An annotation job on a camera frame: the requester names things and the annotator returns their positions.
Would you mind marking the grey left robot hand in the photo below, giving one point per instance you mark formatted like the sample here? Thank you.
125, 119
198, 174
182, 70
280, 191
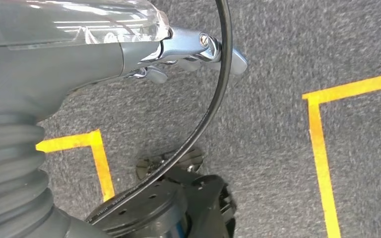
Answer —
46, 65

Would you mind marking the yellow floor tape square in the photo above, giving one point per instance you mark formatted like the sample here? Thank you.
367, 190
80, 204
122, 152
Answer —
320, 164
102, 164

